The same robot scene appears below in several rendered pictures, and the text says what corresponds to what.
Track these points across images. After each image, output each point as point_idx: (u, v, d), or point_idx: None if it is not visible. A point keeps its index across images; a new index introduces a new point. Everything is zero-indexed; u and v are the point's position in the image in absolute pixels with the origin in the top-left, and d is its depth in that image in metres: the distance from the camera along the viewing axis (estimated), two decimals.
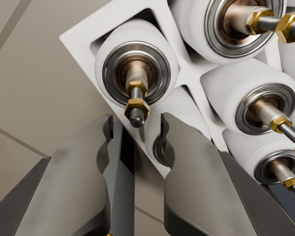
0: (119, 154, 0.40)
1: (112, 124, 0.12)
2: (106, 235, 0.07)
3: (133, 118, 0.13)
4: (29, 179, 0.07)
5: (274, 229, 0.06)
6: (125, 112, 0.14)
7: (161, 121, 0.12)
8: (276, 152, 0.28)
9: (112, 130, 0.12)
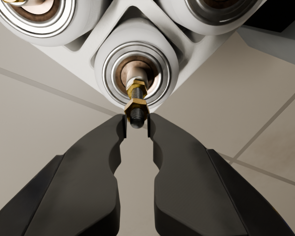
0: (274, 33, 0.29)
1: (126, 124, 0.12)
2: None
3: (143, 124, 0.13)
4: (43, 174, 0.08)
5: (261, 222, 0.06)
6: (147, 107, 0.14)
7: (147, 121, 0.11)
8: None
9: (125, 130, 0.12)
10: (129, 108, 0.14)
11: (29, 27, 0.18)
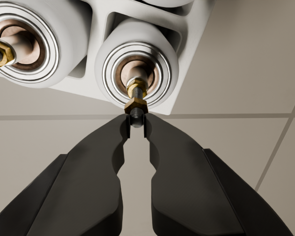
0: None
1: (129, 124, 0.12)
2: None
3: (136, 117, 0.13)
4: (47, 173, 0.08)
5: (258, 220, 0.06)
6: (126, 107, 0.14)
7: (143, 121, 0.11)
8: None
9: (129, 130, 0.12)
10: None
11: (32, 76, 0.20)
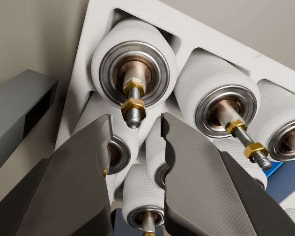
0: (28, 110, 0.33)
1: (112, 124, 0.12)
2: (106, 235, 0.07)
3: (127, 121, 0.13)
4: (29, 179, 0.07)
5: (274, 229, 0.06)
6: (123, 118, 0.14)
7: (161, 121, 0.12)
8: (158, 208, 0.32)
9: (112, 130, 0.12)
10: None
11: (231, 91, 0.21)
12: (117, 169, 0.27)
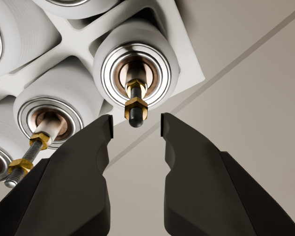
0: None
1: (112, 124, 0.12)
2: (106, 235, 0.07)
3: (131, 119, 0.13)
4: (29, 179, 0.07)
5: (274, 229, 0.06)
6: (124, 114, 0.14)
7: (161, 121, 0.12)
8: None
9: (112, 130, 0.12)
10: None
11: None
12: None
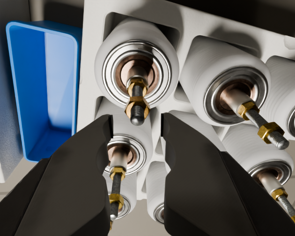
0: None
1: (112, 124, 0.12)
2: (106, 235, 0.07)
3: None
4: (29, 179, 0.07)
5: (274, 229, 0.06)
6: None
7: (161, 121, 0.12)
8: (220, 123, 0.24)
9: (112, 130, 0.12)
10: None
11: None
12: (258, 167, 0.29)
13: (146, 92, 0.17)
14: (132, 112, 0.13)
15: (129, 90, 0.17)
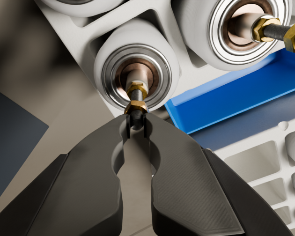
0: None
1: (129, 124, 0.12)
2: None
3: None
4: (47, 173, 0.08)
5: (258, 220, 0.06)
6: None
7: (143, 121, 0.11)
8: None
9: (129, 130, 0.12)
10: None
11: None
12: None
13: (128, 91, 0.17)
14: (141, 125, 0.14)
15: (144, 96, 0.17)
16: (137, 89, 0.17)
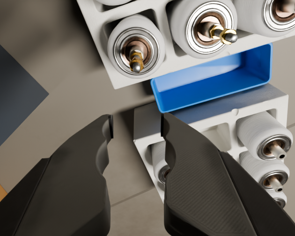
0: None
1: (112, 124, 0.12)
2: (106, 235, 0.07)
3: None
4: (29, 179, 0.07)
5: (274, 229, 0.06)
6: None
7: (161, 121, 0.12)
8: None
9: (112, 130, 0.12)
10: None
11: None
12: None
13: (131, 55, 0.27)
14: (138, 70, 0.24)
15: None
16: (137, 55, 0.27)
